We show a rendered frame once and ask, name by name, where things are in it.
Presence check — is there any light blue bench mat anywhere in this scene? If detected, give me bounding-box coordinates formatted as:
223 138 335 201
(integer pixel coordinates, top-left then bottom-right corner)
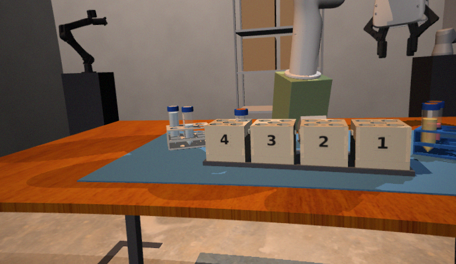
77 130 456 196

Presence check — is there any conical tube with pink liquid and blue cap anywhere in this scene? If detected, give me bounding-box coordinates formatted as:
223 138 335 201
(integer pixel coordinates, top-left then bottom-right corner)
427 101 445 140

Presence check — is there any blue tube rack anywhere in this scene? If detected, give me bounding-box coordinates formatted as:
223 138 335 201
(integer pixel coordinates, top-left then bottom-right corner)
413 125 456 160

